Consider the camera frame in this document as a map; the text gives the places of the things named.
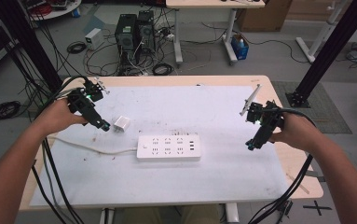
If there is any white charger adapter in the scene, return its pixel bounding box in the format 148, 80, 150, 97
113, 115, 131, 134

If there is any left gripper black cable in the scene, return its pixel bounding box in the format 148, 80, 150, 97
31, 75, 90, 224

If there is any white table mat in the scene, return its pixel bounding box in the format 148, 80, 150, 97
29, 85, 290, 208

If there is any black computer tower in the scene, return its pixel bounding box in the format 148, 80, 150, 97
114, 13, 139, 64
136, 9, 157, 57

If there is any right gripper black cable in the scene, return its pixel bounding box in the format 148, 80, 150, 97
246, 106, 319, 224

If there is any blue storage box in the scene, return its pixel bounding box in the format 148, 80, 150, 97
230, 33, 250, 61

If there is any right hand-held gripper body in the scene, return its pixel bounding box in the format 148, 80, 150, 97
240, 84, 285, 147

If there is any wooden desk with white legs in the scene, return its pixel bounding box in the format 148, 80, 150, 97
165, 0, 267, 67

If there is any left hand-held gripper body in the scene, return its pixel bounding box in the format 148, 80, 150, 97
67, 77, 111, 129

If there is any coiled black cable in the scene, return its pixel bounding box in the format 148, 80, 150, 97
66, 40, 88, 55
0, 100, 22, 122
151, 63, 175, 77

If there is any person's right hand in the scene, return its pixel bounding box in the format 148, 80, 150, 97
270, 111, 323, 154

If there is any small white power supply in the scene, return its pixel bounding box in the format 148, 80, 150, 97
84, 27, 105, 51

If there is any round white table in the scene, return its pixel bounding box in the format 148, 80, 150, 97
20, 0, 83, 22

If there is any white power strip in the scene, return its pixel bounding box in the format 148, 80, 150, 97
136, 133, 202, 162

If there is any white metal stand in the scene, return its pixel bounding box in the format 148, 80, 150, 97
295, 0, 347, 64

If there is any person's left hand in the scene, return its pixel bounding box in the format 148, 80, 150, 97
35, 98, 89, 138

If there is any white power strip cable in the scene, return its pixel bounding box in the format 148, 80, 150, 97
47, 134, 139, 156

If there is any grey floor mat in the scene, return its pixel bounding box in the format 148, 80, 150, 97
271, 80, 353, 135

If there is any black metal frame post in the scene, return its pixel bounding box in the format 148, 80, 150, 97
0, 0, 64, 92
285, 0, 357, 109

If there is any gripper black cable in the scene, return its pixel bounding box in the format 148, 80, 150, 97
246, 106, 319, 224
31, 75, 90, 224

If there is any brown cardboard box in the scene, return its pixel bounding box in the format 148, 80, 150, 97
236, 0, 294, 33

